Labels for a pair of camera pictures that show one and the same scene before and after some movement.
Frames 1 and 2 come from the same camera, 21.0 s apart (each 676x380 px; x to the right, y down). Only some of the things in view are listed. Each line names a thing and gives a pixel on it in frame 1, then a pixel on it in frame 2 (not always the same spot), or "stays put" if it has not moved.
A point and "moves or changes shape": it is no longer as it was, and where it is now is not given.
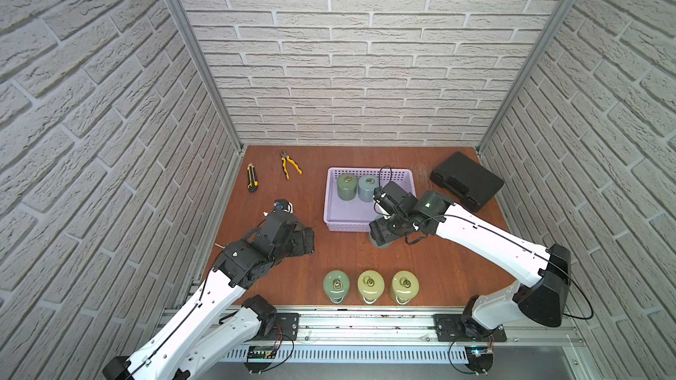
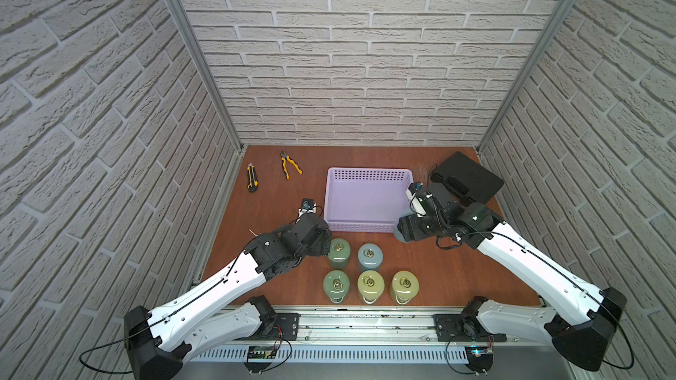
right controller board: [480, 359] stays put
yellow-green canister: [371, 285] stays put
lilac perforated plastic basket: [349, 205] stays put
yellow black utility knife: [252, 181] stays put
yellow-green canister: [404, 286] stays put
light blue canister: [382, 246] to [370, 256]
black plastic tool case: [466, 181] stays put
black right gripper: [378, 232] to [409, 223]
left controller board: [260, 357] stays put
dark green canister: [336, 285] stays put
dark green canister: [347, 186] to [339, 252]
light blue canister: [367, 183] moves or changes shape
